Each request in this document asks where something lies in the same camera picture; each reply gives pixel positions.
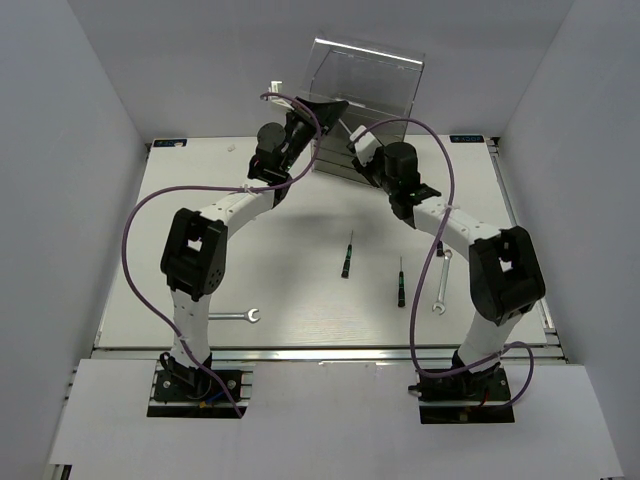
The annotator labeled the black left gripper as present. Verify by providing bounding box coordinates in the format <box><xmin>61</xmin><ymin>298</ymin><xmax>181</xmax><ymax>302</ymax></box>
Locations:
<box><xmin>279</xmin><ymin>97</ymin><xmax>347</xmax><ymax>172</ymax></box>

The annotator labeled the silver combination wrench right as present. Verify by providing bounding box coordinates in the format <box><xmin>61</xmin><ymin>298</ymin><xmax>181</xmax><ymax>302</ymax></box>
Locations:
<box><xmin>432</xmin><ymin>249</ymin><xmax>453</xmax><ymax>315</ymax></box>

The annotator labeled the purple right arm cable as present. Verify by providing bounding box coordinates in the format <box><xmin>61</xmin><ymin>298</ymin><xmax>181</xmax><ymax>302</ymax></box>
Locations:
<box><xmin>352</xmin><ymin>117</ymin><xmax>535</xmax><ymax>407</ymax></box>

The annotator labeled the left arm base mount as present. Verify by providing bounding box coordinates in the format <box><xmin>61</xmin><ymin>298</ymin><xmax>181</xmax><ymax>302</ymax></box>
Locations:
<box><xmin>146</xmin><ymin>352</ymin><xmax>252</xmax><ymax>420</ymax></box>

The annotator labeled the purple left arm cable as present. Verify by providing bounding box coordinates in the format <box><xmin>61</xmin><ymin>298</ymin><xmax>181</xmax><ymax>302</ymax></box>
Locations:
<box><xmin>122</xmin><ymin>91</ymin><xmax>324</xmax><ymax>419</ymax></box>

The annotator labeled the silver combination wrench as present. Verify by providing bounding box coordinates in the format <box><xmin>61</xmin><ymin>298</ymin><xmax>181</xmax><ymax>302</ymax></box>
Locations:
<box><xmin>208</xmin><ymin>308</ymin><xmax>260</xmax><ymax>324</ymax></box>
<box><xmin>432</xmin><ymin>249</ymin><xmax>453</xmax><ymax>315</ymax></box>

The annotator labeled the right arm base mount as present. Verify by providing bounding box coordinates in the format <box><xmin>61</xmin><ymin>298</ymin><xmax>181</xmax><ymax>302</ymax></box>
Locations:
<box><xmin>407</xmin><ymin>364</ymin><xmax>515</xmax><ymax>425</ymax></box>

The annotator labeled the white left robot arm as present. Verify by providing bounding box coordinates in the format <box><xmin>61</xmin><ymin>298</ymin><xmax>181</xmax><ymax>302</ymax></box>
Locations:
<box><xmin>160</xmin><ymin>99</ymin><xmax>348</xmax><ymax>399</ymax></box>

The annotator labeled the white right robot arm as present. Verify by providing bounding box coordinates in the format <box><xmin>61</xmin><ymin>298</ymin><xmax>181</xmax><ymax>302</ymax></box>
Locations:
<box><xmin>351</xmin><ymin>134</ymin><xmax>546</xmax><ymax>399</ymax></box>

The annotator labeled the aluminium table frame rail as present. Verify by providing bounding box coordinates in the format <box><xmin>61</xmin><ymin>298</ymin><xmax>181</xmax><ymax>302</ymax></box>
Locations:
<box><xmin>487</xmin><ymin>137</ymin><xmax>562</xmax><ymax>348</ymax></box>

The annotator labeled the clear acrylic drawer cabinet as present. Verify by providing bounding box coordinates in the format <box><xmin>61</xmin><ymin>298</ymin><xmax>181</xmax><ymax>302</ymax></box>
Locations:
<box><xmin>300</xmin><ymin>35</ymin><xmax>425</xmax><ymax>184</ymax></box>

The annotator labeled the silver combination wrench left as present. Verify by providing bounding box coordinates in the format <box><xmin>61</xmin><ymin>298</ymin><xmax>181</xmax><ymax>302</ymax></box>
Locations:
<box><xmin>208</xmin><ymin>308</ymin><xmax>260</xmax><ymax>324</ymax></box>

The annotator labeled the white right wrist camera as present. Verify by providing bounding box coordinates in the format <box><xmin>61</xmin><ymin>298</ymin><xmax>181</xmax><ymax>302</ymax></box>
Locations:
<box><xmin>348</xmin><ymin>125</ymin><xmax>382</xmax><ymax>166</ymax></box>

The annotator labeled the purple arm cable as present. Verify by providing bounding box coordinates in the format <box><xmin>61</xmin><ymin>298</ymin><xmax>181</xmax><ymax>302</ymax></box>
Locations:
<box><xmin>122</xmin><ymin>91</ymin><xmax>324</xmax><ymax>419</ymax></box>
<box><xmin>352</xmin><ymin>117</ymin><xmax>535</xmax><ymax>407</ymax></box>

